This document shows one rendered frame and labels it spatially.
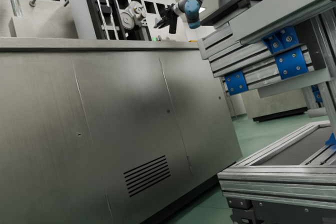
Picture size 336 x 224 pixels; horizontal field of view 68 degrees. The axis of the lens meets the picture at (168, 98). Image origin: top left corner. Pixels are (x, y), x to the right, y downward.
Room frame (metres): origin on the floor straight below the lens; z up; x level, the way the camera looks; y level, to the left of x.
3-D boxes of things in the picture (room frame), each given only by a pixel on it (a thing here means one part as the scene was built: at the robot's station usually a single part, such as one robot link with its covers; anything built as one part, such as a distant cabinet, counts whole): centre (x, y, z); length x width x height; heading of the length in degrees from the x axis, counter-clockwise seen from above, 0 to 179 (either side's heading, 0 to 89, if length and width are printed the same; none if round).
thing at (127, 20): (1.66, 0.21, 1.18); 0.26 x 0.12 x 0.12; 45
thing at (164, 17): (1.54, -0.16, 1.12); 0.12 x 0.08 x 0.09; 45
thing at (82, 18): (1.53, 0.38, 1.17); 0.34 x 0.05 x 0.54; 45
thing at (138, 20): (1.60, 0.03, 1.05); 0.06 x 0.05 x 0.31; 45
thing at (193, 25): (1.41, -0.27, 1.01); 0.11 x 0.08 x 0.11; 173
